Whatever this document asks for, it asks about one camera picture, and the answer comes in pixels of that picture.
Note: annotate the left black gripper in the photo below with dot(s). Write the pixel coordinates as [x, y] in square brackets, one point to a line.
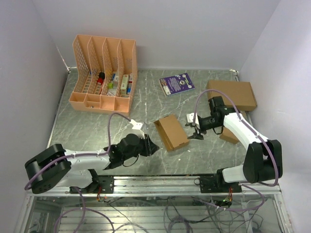
[149, 146]

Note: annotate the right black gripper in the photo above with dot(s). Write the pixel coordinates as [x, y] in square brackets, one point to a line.
[196, 135]

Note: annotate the brown cardboard box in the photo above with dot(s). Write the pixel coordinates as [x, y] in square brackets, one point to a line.
[171, 133]

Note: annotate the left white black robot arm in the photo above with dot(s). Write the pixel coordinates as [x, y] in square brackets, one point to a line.
[58, 167]

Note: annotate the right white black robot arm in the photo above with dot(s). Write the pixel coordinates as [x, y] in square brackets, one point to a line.
[263, 159]

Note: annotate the small folded cardboard box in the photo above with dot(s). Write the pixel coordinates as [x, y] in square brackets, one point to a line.
[228, 136]

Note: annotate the large folded cardboard box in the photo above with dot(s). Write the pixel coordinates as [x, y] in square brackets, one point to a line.
[241, 93]

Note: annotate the purple book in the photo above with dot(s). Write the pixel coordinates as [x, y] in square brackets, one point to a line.
[176, 84]

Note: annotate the white green carton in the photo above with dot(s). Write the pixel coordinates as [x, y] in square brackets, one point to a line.
[124, 84]

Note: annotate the red black bottle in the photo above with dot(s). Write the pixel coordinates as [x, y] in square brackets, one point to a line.
[101, 78]

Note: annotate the pink plastic file organizer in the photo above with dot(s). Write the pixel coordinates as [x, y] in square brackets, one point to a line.
[113, 56]

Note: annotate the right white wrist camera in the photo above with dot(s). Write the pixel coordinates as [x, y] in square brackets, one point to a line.
[192, 120]

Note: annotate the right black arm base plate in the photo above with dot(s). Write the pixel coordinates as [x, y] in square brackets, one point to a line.
[215, 184]

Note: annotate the aluminium rail frame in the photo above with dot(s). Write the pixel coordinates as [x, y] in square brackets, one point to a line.
[157, 204]

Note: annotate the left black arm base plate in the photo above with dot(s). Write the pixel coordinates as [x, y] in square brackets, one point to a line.
[102, 185]

